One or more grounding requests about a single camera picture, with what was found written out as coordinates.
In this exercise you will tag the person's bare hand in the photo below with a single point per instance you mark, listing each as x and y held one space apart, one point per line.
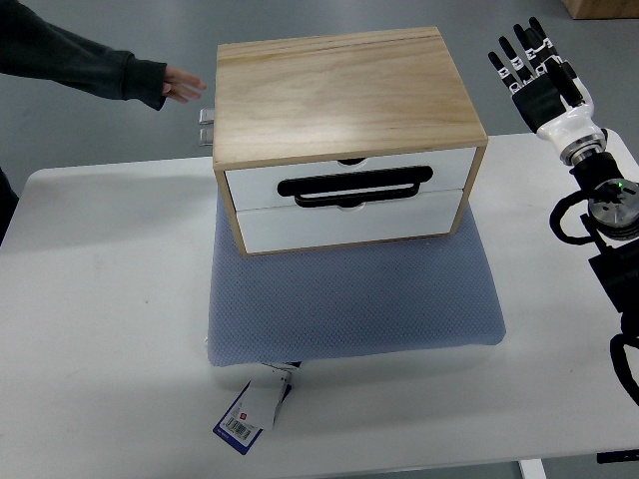
182 86

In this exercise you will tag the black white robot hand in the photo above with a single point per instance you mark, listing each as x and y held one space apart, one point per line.
549 96

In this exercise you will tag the white drawer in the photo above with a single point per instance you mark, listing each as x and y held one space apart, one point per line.
254 189

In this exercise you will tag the black drawer handle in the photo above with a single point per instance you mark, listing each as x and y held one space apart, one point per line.
353 189

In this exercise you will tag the dark sleeved forearm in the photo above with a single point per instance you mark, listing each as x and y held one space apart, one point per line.
34 48

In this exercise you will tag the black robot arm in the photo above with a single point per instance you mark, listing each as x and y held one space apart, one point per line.
611 223

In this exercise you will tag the wooden drawer cabinet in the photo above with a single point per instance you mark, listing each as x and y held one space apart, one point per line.
341 98

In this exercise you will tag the upper silver metal clamp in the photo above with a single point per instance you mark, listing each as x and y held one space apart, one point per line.
206 116

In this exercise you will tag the silver metal clamp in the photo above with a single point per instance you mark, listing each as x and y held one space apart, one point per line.
206 116
206 137

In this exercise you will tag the lower silver metal clamp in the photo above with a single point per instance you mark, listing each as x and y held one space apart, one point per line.
206 137

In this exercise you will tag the cardboard box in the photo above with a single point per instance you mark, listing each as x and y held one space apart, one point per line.
602 9

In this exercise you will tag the blue mesh cushion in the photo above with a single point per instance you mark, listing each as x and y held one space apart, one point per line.
350 301

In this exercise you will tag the white and blue tag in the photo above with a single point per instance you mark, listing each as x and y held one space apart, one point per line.
257 406

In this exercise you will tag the white table leg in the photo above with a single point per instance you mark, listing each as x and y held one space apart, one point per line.
532 469

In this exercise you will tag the black table bracket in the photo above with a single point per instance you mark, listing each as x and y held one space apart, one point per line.
612 457

